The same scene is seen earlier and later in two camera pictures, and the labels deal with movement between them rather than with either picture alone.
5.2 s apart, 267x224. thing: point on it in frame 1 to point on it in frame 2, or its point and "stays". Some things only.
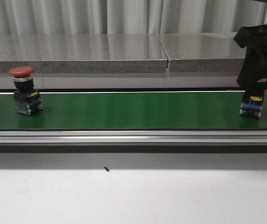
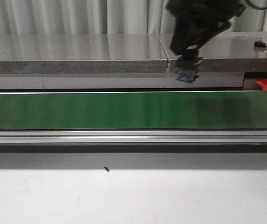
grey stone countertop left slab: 75,53 stays
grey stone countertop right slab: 202,52 stays
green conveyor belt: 130,110 stays
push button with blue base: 251,106 to 187,74
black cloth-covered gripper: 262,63 to 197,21
